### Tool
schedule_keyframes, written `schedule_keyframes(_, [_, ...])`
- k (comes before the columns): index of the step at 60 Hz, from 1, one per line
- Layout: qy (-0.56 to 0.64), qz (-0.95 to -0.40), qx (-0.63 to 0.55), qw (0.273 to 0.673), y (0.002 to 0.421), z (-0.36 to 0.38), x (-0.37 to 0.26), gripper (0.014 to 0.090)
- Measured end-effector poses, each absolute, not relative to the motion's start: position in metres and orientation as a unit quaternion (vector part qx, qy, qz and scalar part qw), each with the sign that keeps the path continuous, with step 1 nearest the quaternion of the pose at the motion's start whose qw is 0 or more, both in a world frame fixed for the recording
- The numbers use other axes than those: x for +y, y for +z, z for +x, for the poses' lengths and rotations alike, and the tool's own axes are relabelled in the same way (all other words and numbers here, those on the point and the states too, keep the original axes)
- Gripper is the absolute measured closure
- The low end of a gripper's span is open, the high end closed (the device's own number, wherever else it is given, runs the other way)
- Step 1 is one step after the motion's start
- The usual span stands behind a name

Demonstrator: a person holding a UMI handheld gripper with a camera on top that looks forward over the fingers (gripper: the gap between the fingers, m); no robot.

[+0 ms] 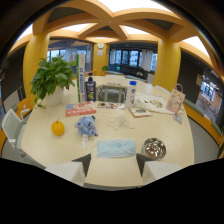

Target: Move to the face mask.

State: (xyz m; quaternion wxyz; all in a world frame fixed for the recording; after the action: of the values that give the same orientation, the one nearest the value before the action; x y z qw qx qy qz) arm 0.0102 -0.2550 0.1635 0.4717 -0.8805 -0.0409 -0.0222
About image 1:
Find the dark blue bottle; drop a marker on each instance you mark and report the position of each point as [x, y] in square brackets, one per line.
[90, 88]

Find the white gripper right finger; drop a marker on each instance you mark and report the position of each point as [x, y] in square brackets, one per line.
[156, 170]

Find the blue plush toy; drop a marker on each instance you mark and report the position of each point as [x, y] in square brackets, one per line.
[86, 126]

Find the light blue face mask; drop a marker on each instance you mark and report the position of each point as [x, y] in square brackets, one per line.
[115, 148]

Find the pink patterned gift bag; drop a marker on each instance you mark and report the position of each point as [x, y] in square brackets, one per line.
[175, 100]

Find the shiny metal bowl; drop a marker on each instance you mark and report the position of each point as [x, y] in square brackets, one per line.
[154, 148]

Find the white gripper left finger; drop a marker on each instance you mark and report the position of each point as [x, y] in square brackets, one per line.
[68, 170]

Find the small distant green plant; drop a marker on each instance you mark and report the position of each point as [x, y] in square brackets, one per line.
[105, 68]

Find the green potted plant white pot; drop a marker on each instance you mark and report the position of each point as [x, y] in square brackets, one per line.
[50, 80]

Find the yellow orange fruit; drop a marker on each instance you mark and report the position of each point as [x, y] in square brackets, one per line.
[57, 128]

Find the small picture book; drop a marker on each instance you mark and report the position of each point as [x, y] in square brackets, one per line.
[140, 112]

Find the orange chair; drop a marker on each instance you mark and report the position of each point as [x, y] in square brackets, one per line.
[24, 106]

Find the white bottle blue cap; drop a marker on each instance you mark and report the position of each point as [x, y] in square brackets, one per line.
[130, 95]

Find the tall white green box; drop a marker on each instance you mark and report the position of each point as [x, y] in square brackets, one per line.
[80, 78]

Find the round wall clock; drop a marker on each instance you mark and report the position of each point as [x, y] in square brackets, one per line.
[100, 45]

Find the white chair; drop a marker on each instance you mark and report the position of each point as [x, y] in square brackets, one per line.
[12, 128]

